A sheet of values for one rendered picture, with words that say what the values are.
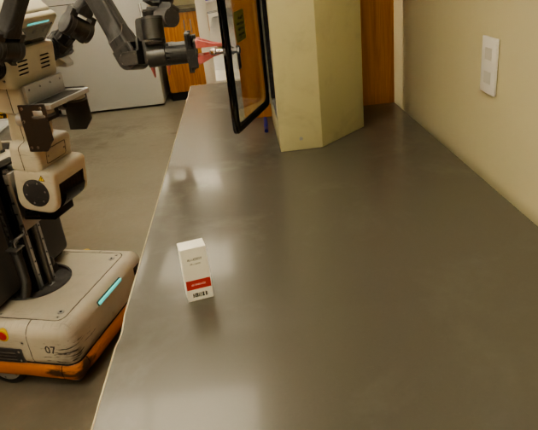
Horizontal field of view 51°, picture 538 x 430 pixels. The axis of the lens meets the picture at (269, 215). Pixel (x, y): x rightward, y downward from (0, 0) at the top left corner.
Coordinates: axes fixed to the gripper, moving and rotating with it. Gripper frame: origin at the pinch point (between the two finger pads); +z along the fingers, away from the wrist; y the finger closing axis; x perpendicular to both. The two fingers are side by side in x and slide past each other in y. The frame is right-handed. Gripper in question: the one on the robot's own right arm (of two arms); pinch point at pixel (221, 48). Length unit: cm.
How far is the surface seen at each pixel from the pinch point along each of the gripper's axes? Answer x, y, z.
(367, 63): 24, -13, 44
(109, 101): 475, -106, -144
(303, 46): -13.5, -0.1, 20.1
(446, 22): -13, 1, 55
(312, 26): -13.5, 4.2, 22.7
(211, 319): -85, -26, -4
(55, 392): 17, -120, -80
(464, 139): -28, -24, 55
